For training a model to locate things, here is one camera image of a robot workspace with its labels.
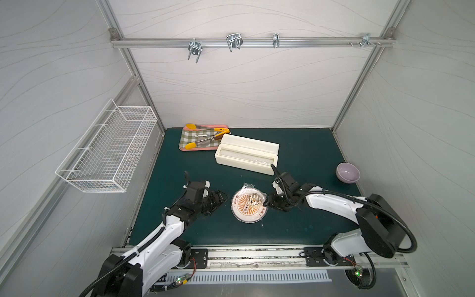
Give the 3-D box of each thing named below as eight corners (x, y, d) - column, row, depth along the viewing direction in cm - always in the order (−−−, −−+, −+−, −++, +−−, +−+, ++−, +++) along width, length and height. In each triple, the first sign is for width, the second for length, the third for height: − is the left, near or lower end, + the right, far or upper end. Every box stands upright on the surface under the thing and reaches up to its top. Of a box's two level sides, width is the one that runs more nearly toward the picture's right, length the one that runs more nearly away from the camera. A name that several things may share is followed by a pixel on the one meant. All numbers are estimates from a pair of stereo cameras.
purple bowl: (336, 185, 97) (341, 179, 92) (330, 169, 104) (334, 163, 99) (357, 186, 97) (363, 179, 92) (349, 169, 104) (355, 163, 99)
